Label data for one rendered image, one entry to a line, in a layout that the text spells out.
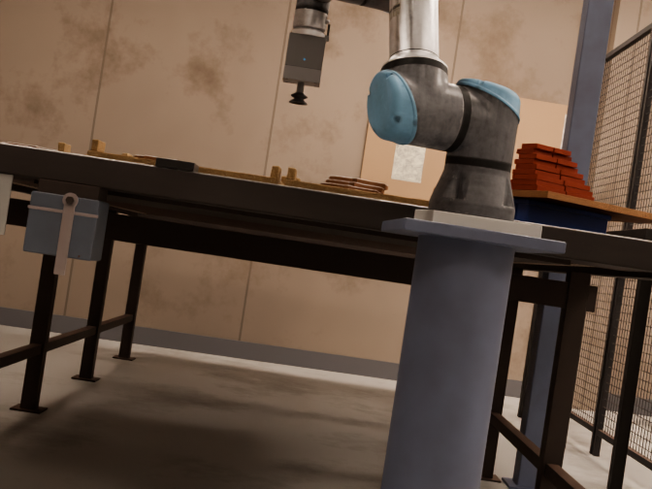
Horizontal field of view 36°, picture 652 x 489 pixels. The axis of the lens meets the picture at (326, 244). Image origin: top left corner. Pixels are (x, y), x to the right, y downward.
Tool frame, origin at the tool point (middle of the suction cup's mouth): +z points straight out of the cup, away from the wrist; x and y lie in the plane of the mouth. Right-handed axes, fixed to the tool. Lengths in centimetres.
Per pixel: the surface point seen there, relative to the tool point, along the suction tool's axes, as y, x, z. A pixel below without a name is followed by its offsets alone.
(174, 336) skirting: 72, -468, 103
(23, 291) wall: 177, -463, 88
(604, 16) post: -110, -166, -76
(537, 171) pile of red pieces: -71, -69, -1
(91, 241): 35, 30, 37
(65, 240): 40, 30, 38
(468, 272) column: -34, 60, 32
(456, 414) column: -35, 60, 56
